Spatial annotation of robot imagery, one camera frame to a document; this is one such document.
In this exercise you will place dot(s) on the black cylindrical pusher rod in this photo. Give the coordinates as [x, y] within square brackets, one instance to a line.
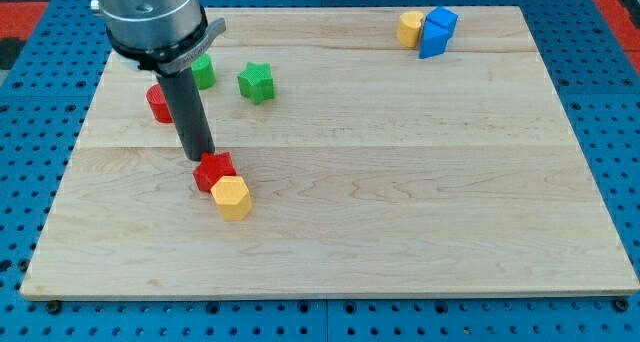
[188, 114]

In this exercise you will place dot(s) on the yellow hexagon block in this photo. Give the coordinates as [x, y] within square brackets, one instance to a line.
[232, 198]

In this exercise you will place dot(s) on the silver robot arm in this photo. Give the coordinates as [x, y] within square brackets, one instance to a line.
[166, 37]

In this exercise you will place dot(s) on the green star block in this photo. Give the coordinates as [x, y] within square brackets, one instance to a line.
[256, 82]

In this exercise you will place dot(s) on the red star block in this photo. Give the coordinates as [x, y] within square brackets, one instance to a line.
[211, 169]

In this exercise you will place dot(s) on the red cylinder block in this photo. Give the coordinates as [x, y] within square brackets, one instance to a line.
[157, 104]

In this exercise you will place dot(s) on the green cylinder block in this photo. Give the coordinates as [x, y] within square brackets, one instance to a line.
[203, 72]

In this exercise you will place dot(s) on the wooden board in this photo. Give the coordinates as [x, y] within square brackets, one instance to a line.
[372, 173]

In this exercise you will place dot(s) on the yellow heart block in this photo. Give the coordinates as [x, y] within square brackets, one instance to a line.
[409, 28]

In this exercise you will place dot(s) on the blue triangle block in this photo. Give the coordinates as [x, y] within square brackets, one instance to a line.
[434, 40]

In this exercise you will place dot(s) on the blue cube block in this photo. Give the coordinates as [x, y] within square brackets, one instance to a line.
[444, 18]

